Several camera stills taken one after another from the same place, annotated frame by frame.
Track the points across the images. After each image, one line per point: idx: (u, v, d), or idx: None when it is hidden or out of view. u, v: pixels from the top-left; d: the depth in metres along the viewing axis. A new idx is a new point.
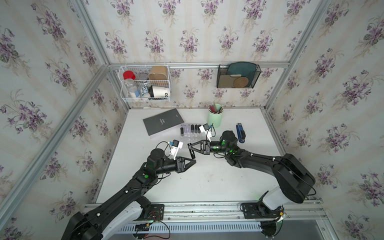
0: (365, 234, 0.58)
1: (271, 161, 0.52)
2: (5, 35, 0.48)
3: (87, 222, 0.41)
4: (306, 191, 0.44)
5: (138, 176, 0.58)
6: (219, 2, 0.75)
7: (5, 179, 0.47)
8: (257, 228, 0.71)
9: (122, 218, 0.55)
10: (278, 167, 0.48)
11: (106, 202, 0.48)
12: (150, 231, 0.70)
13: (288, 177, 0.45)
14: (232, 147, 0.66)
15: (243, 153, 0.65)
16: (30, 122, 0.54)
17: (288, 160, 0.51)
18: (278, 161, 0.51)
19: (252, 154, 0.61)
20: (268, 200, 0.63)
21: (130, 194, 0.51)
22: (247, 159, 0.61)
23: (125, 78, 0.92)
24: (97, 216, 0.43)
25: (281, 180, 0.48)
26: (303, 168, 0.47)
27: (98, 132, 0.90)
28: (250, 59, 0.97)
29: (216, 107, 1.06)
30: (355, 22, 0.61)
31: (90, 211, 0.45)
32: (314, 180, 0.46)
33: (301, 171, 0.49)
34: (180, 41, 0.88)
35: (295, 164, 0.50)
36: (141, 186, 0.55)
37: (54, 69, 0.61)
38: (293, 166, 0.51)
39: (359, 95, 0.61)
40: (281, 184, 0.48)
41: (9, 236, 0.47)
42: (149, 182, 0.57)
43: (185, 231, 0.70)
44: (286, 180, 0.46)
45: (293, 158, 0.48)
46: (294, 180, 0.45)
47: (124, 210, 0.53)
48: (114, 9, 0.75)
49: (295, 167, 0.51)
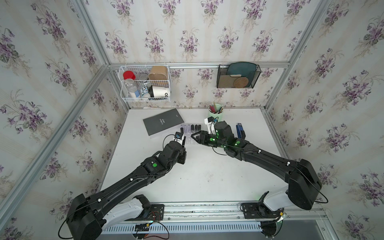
0: (365, 234, 0.58)
1: (285, 166, 0.47)
2: (6, 35, 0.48)
3: (89, 206, 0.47)
4: (313, 197, 0.43)
5: (146, 164, 0.54)
6: (219, 2, 0.75)
7: (5, 179, 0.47)
8: (257, 228, 0.71)
9: (124, 211, 0.55)
10: (294, 175, 0.44)
11: (109, 189, 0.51)
12: (150, 231, 0.70)
13: (302, 186, 0.41)
14: (228, 137, 0.61)
15: (246, 148, 0.58)
16: (30, 122, 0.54)
17: (304, 168, 0.48)
18: (294, 167, 0.46)
19: (260, 151, 0.55)
20: (268, 200, 0.63)
21: (135, 183, 0.48)
22: (255, 156, 0.54)
23: (125, 78, 0.92)
24: (98, 202, 0.42)
25: (295, 188, 0.44)
26: (316, 176, 0.45)
27: (98, 132, 0.90)
28: (250, 59, 0.97)
29: (216, 107, 1.06)
30: (355, 21, 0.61)
31: (93, 196, 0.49)
32: (321, 185, 0.46)
33: (313, 177, 0.47)
34: (180, 41, 0.88)
35: (309, 170, 0.47)
36: (147, 175, 0.51)
37: (54, 69, 0.61)
38: (305, 170, 0.48)
39: (359, 95, 0.61)
40: (290, 188, 0.53)
41: (9, 236, 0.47)
42: (160, 173, 0.53)
43: (185, 231, 0.70)
44: (300, 189, 0.43)
45: (309, 165, 0.45)
46: (307, 189, 0.42)
47: (126, 204, 0.59)
48: (114, 9, 0.75)
49: (307, 173, 0.48)
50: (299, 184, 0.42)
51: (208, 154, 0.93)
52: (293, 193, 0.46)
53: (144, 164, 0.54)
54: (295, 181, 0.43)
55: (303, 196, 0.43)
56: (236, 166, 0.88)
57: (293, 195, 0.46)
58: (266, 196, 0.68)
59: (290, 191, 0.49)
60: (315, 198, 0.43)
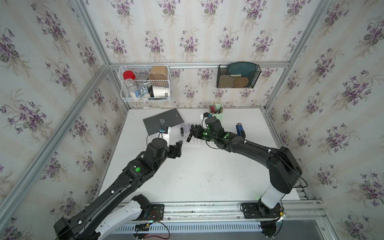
0: (365, 234, 0.58)
1: (266, 152, 0.51)
2: (5, 35, 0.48)
3: (70, 231, 0.43)
4: (292, 181, 0.47)
5: (130, 169, 0.49)
6: (219, 2, 0.75)
7: (5, 179, 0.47)
8: (257, 228, 0.71)
9: (121, 217, 0.55)
10: (273, 160, 0.48)
11: (90, 206, 0.42)
12: (150, 231, 0.70)
13: (283, 171, 0.45)
14: (218, 130, 0.66)
15: (234, 139, 0.62)
16: (30, 122, 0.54)
17: (284, 154, 0.51)
18: (274, 153, 0.50)
19: (246, 142, 0.59)
20: (266, 198, 0.64)
21: (116, 194, 0.44)
22: (240, 146, 0.58)
23: (126, 78, 0.92)
24: (79, 224, 0.39)
25: (275, 172, 0.47)
26: (295, 160, 0.48)
27: (98, 132, 0.90)
28: (250, 59, 0.97)
29: (216, 107, 1.06)
30: (355, 21, 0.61)
31: (73, 217, 0.40)
32: (300, 170, 0.49)
33: (292, 163, 0.50)
34: (180, 41, 0.88)
35: (288, 156, 0.50)
36: (130, 183, 0.46)
37: (54, 69, 0.61)
38: (285, 157, 0.51)
39: (359, 95, 0.61)
40: (272, 174, 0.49)
41: (9, 236, 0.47)
42: (144, 176, 0.48)
43: (185, 231, 0.70)
44: (280, 174, 0.46)
45: (289, 152, 0.48)
46: (286, 174, 0.45)
47: (123, 210, 0.58)
48: (114, 9, 0.75)
49: (287, 158, 0.51)
50: (278, 169, 0.45)
51: (209, 154, 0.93)
52: (273, 179, 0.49)
53: (126, 170, 0.49)
54: (274, 166, 0.46)
55: (282, 180, 0.47)
56: (236, 166, 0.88)
57: (274, 180, 0.50)
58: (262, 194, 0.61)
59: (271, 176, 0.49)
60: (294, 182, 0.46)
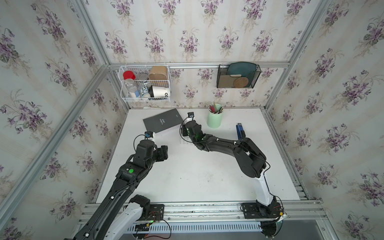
0: (365, 234, 0.58)
1: (232, 144, 0.60)
2: (5, 35, 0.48)
3: None
4: (259, 167, 0.54)
5: (123, 173, 0.50)
6: (219, 2, 0.75)
7: (5, 179, 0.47)
8: (257, 227, 0.71)
9: (124, 221, 0.55)
10: (237, 149, 0.56)
11: (92, 217, 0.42)
12: (150, 231, 0.70)
13: (244, 157, 0.53)
14: (197, 133, 0.74)
15: (210, 138, 0.72)
16: (30, 122, 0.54)
17: (246, 143, 0.59)
18: (238, 144, 0.58)
19: (218, 139, 0.68)
20: (258, 194, 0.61)
21: (117, 198, 0.45)
22: (214, 143, 0.67)
23: (126, 78, 0.92)
24: (86, 237, 0.39)
25: (240, 160, 0.55)
26: (257, 148, 0.57)
27: (98, 132, 0.90)
28: (250, 59, 0.97)
29: (216, 107, 1.06)
30: (355, 22, 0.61)
31: (78, 233, 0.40)
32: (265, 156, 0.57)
33: (255, 150, 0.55)
34: (180, 41, 0.88)
35: (250, 145, 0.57)
36: (128, 185, 0.48)
37: (54, 69, 0.61)
38: (249, 147, 0.60)
39: (359, 95, 0.61)
40: (240, 162, 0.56)
41: (9, 236, 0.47)
42: (140, 175, 0.51)
43: (185, 231, 0.70)
44: (244, 161, 0.54)
45: (250, 141, 0.57)
46: (248, 160, 0.54)
47: (124, 214, 0.58)
48: (114, 9, 0.75)
49: (248, 146, 0.60)
50: (240, 155, 0.53)
51: (209, 154, 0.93)
52: (243, 167, 0.57)
53: (120, 175, 0.50)
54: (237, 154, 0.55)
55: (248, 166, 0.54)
56: (236, 166, 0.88)
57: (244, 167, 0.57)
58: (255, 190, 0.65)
59: (241, 164, 0.57)
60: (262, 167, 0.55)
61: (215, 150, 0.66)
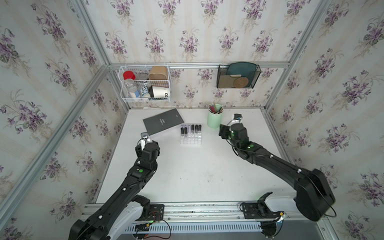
0: (365, 234, 0.58)
1: (296, 172, 0.46)
2: (5, 35, 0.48)
3: (91, 227, 0.40)
4: (323, 210, 0.42)
5: (133, 172, 0.57)
6: (219, 2, 0.75)
7: (5, 179, 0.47)
8: (257, 228, 0.71)
9: (126, 218, 0.56)
10: (303, 182, 0.42)
11: (106, 204, 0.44)
12: (150, 231, 0.70)
13: (312, 195, 0.41)
14: (243, 139, 0.64)
15: (259, 150, 0.59)
16: (30, 122, 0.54)
17: (316, 177, 0.47)
18: (304, 174, 0.45)
19: (272, 156, 0.54)
20: (272, 201, 0.62)
21: (129, 191, 0.51)
22: (266, 160, 0.55)
23: (126, 78, 0.92)
24: (100, 218, 0.42)
25: (302, 195, 0.44)
26: (328, 187, 0.44)
27: (98, 132, 0.90)
28: (250, 59, 0.97)
29: (216, 107, 1.06)
30: (355, 22, 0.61)
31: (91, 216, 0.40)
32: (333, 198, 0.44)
33: (325, 189, 0.45)
34: (180, 41, 0.88)
35: (322, 181, 0.44)
36: (138, 181, 0.54)
37: (54, 69, 0.61)
38: (317, 182, 0.47)
39: (359, 95, 0.61)
40: (299, 194, 0.45)
41: (9, 236, 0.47)
42: (146, 178, 0.57)
43: (185, 231, 0.70)
44: (307, 197, 0.42)
45: (323, 175, 0.44)
46: (316, 199, 0.42)
47: (125, 212, 0.58)
48: (114, 9, 0.75)
49: (319, 183, 0.47)
50: (308, 193, 0.41)
51: (209, 154, 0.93)
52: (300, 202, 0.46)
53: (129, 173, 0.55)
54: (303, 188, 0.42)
55: (311, 205, 0.43)
56: (236, 166, 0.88)
57: (303, 204, 0.45)
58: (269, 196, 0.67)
59: (299, 198, 0.45)
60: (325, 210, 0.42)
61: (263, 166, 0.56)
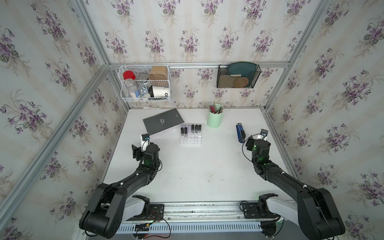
0: (365, 234, 0.58)
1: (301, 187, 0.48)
2: (5, 35, 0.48)
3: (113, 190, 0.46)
4: (324, 231, 0.40)
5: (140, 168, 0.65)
6: (219, 2, 0.75)
7: (5, 179, 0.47)
8: (257, 227, 0.71)
9: (132, 203, 0.59)
10: (304, 194, 0.45)
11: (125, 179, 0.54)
12: (150, 231, 0.70)
13: (312, 211, 0.41)
14: (263, 156, 0.66)
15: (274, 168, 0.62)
16: (30, 122, 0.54)
17: (321, 195, 0.45)
18: (309, 190, 0.46)
19: (284, 173, 0.57)
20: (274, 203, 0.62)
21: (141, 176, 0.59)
22: (277, 175, 0.58)
23: (126, 78, 0.92)
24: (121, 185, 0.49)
25: (302, 206, 0.45)
26: (334, 209, 0.42)
27: (98, 132, 0.90)
28: (250, 59, 0.97)
29: (216, 107, 1.06)
30: (354, 22, 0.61)
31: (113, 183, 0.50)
32: (343, 230, 0.40)
33: (330, 211, 0.44)
34: (180, 41, 0.88)
35: (328, 202, 0.45)
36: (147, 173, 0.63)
37: (54, 69, 0.61)
38: (323, 203, 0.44)
39: (359, 95, 0.61)
40: (300, 210, 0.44)
41: (9, 236, 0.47)
42: (152, 174, 0.64)
43: (185, 231, 0.70)
44: (307, 212, 0.43)
45: (330, 196, 0.43)
46: (315, 215, 0.41)
47: (130, 200, 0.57)
48: (114, 9, 0.75)
49: (324, 204, 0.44)
50: (307, 203, 0.42)
51: (209, 154, 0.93)
52: (300, 215, 0.48)
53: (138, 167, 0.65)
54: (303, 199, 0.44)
55: (308, 219, 0.43)
56: (236, 166, 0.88)
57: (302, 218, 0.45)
58: (272, 198, 0.66)
59: (300, 214, 0.48)
60: (328, 234, 0.40)
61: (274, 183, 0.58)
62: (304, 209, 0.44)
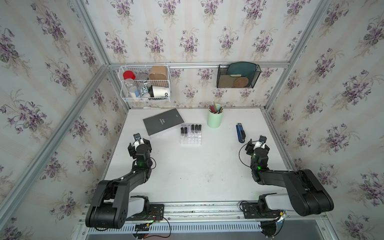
0: (365, 234, 0.58)
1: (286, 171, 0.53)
2: (5, 35, 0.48)
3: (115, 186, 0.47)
4: (314, 206, 0.42)
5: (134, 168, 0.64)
6: (219, 2, 0.75)
7: (5, 179, 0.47)
8: (257, 228, 0.71)
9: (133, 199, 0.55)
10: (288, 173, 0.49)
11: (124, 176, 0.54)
12: (150, 231, 0.70)
13: (295, 185, 0.46)
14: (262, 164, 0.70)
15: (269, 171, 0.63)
16: (30, 122, 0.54)
17: (304, 174, 0.51)
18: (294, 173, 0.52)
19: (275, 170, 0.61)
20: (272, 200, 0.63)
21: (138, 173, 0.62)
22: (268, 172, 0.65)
23: (126, 78, 0.92)
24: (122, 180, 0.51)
25: (289, 186, 0.49)
26: (317, 184, 0.46)
27: (98, 132, 0.90)
28: (250, 59, 0.97)
29: (216, 107, 1.06)
30: (355, 22, 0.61)
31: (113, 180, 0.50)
32: (331, 203, 0.43)
33: (314, 185, 0.49)
34: (180, 41, 0.88)
35: (310, 178, 0.50)
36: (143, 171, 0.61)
37: (54, 69, 0.61)
38: (309, 182, 0.50)
39: (359, 95, 0.61)
40: (288, 190, 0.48)
41: (9, 236, 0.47)
42: (147, 173, 0.66)
43: (185, 231, 0.70)
44: (292, 187, 0.48)
45: (311, 173, 0.49)
46: (300, 188, 0.45)
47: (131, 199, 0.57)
48: (114, 8, 0.75)
49: (308, 182, 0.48)
50: (290, 179, 0.48)
51: (209, 154, 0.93)
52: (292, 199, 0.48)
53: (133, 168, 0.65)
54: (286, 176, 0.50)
55: (296, 194, 0.46)
56: (237, 166, 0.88)
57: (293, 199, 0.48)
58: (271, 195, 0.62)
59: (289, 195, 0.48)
60: (318, 209, 0.42)
61: (270, 183, 0.63)
62: (290, 187, 0.48)
